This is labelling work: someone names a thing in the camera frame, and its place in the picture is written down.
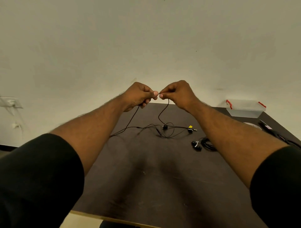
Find white round disc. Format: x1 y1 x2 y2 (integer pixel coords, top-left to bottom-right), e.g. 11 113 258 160
243 122 262 130

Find clear plastic box red clips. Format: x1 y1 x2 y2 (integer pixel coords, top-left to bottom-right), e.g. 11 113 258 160
226 99 267 118

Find black sleeve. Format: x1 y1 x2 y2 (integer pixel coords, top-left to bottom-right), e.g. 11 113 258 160
0 133 85 228
249 146 301 228

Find person's left hand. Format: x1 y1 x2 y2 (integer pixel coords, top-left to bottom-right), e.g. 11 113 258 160
121 82 159 112

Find black wired earphones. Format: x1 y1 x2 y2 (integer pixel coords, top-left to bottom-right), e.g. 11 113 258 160
109 93 197 139
191 137 218 152

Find white wall socket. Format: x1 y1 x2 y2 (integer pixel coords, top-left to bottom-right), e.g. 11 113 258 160
0 96 23 109

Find person's left forearm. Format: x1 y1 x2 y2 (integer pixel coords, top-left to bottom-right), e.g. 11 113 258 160
48 93 128 176

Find person's right hand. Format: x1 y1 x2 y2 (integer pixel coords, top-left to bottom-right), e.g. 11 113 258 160
159 80 200 113

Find black left sleeve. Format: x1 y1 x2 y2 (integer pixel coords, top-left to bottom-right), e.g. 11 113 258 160
0 133 85 228

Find black cable with white tag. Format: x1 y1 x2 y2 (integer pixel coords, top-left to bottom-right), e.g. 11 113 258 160
258 120 301 149

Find black right sleeve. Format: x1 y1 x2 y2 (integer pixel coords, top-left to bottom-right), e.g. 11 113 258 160
249 146 301 228

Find person's right forearm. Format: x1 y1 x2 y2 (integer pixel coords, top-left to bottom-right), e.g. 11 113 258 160
184 99 289 190

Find coiled black wired earphones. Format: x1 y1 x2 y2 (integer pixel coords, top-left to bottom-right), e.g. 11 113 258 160
191 137 218 152

